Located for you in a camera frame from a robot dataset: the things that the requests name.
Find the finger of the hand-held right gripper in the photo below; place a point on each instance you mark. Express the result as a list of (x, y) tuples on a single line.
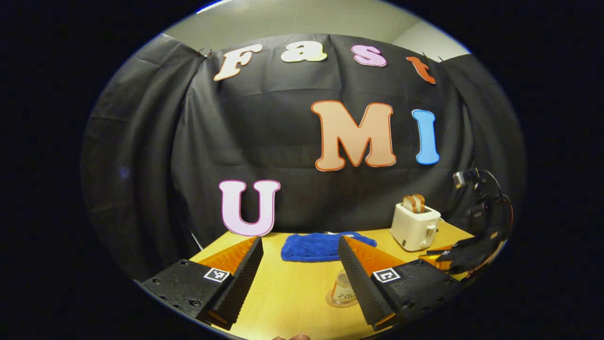
[(472, 262), (472, 244)]

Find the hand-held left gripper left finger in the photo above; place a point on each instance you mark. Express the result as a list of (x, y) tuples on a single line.
[(244, 278)]

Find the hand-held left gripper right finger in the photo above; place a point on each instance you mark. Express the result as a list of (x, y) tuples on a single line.
[(357, 283)]

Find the clear glass water bottle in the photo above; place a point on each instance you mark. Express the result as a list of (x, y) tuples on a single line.
[(342, 288)]

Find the white toaster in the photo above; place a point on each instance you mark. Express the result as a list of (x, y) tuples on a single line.
[(413, 229)]

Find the blue folded towel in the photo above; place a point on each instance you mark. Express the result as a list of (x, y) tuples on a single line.
[(306, 248)]

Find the toasted bread slice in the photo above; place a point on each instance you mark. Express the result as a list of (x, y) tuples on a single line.
[(409, 204), (419, 202)]

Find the black backdrop cloth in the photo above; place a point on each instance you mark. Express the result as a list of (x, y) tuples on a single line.
[(264, 141)]

